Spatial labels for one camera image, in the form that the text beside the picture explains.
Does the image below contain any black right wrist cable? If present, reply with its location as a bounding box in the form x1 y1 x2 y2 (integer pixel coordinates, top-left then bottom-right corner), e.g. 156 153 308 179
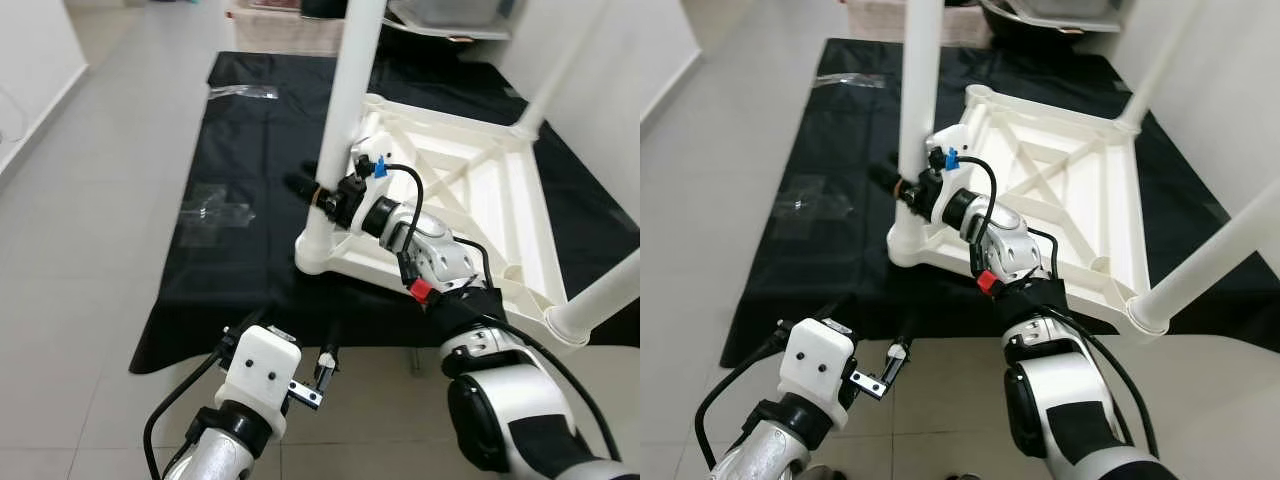
375 160 426 251
955 155 1001 246

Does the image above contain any black wok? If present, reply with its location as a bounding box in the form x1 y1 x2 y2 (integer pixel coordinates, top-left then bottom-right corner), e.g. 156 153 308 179
980 0 1111 36
370 18 476 58

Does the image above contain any clear tape patch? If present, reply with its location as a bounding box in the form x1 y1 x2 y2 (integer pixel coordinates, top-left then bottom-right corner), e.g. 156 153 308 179
180 185 256 246
772 175 851 236

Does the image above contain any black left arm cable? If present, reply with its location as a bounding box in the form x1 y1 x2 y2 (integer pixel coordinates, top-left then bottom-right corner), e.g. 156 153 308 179
695 330 791 471
143 345 226 480

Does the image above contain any white plastic children table top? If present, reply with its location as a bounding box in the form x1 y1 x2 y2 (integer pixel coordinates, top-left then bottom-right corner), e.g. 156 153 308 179
888 83 1171 346
293 93 591 351

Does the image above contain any white plastic table leg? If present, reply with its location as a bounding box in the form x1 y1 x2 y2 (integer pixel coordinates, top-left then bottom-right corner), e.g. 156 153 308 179
512 0 611 136
300 0 389 271
1118 0 1206 131
1128 180 1280 336
890 0 946 263
545 250 641 346

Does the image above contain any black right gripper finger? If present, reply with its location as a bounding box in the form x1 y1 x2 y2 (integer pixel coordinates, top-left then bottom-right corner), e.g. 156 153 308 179
867 162 916 206
283 172 333 213

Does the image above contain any black tablecloth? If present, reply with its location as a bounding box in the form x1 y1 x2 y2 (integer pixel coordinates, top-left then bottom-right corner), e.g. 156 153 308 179
720 38 1280 369
128 50 641 376

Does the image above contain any clear plastic storage box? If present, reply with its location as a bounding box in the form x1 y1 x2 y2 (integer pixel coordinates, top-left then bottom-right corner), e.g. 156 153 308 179
1010 0 1126 31
385 0 523 41

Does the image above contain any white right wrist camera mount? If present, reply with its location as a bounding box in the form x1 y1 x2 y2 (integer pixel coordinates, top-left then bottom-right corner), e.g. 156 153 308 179
348 140 401 241

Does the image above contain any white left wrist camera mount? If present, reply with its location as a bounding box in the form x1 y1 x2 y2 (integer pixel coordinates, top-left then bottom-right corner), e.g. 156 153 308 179
778 318 856 409
215 327 303 413

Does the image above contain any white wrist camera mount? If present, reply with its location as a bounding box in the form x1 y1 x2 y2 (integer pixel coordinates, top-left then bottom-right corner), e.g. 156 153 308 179
215 327 303 413
348 140 401 241
778 318 856 409

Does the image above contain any beige woven mat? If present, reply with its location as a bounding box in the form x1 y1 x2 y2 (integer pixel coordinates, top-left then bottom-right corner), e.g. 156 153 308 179
232 5 351 56
848 0 986 46

